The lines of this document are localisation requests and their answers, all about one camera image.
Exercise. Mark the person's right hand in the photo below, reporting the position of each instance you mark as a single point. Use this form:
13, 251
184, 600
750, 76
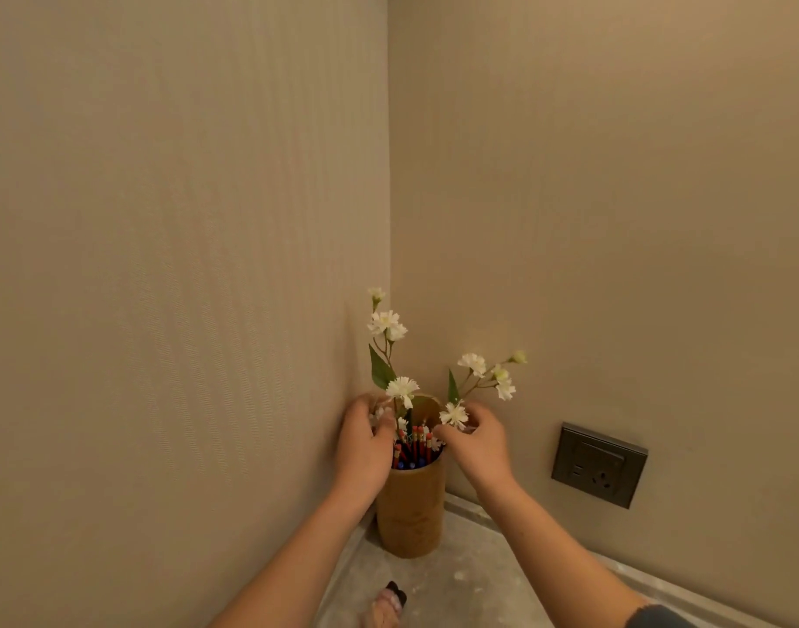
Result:
481, 454

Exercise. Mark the person's right forearm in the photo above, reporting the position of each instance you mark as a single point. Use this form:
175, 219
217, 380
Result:
549, 555

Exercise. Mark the bundle of colored pencils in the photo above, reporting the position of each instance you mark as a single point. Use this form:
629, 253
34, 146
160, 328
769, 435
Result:
415, 451

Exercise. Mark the short white artificial flower stem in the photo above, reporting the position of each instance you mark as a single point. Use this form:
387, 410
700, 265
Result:
474, 364

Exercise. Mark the person's left forearm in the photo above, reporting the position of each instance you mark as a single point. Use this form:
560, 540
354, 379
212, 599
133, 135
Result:
294, 562

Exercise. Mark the bamboo cylinder holder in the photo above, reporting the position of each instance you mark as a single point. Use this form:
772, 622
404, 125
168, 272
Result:
411, 510

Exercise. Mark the person's left hand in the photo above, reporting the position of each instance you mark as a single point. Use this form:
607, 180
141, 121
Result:
362, 454

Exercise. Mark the person's left thumb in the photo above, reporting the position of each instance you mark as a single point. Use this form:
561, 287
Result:
387, 430

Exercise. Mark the tall white artificial flower stem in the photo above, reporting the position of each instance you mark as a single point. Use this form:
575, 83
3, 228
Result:
387, 323

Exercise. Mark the dark grey wall socket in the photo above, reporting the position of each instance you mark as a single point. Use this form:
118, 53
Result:
599, 465

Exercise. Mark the grey sleeve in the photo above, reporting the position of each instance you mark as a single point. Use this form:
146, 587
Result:
661, 618

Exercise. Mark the person's right thumb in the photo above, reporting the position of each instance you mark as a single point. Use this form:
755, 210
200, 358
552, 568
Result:
448, 436

